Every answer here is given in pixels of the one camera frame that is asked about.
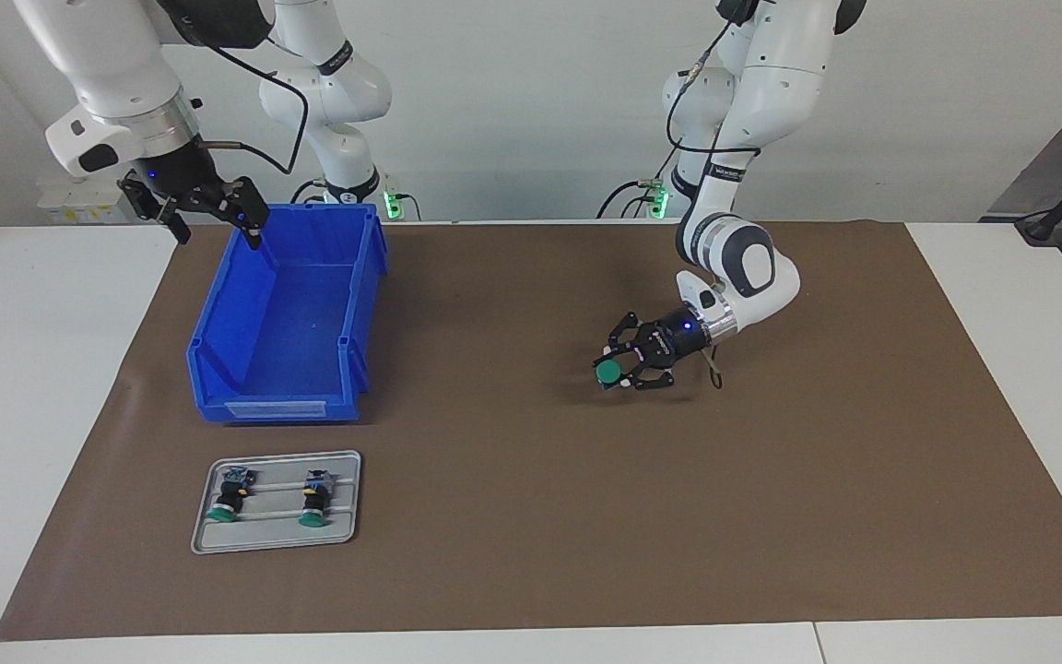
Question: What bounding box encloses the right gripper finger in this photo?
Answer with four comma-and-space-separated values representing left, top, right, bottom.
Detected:
195, 177, 271, 250
118, 173, 193, 245

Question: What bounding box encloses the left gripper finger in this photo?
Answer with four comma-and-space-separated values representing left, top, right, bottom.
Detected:
607, 312, 650, 356
621, 360, 678, 391

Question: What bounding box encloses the white box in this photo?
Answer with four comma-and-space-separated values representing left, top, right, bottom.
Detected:
36, 178, 136, 225

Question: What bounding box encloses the blue plastic storage bin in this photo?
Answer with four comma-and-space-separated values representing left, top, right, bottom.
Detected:
186, 203, 390, 423

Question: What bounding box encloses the brown table mat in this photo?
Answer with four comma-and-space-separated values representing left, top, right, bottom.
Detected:
0, 219, 1062, 642

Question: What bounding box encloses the green lit control box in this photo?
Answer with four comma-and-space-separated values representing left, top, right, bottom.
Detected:
637, 178, 672, 219
379, 171, 421, 222

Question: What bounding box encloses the grey metal tray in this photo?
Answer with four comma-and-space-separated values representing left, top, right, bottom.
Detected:
191, 450, 363, 555

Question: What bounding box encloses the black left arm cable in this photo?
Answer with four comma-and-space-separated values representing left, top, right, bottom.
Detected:
667, 18, 762, 388

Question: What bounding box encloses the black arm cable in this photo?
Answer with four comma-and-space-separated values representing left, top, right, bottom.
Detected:
667, 18, 762, 388
195, 37, 311, 176

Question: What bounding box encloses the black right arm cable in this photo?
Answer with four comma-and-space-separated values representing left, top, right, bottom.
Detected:
195, 37, 311, 176

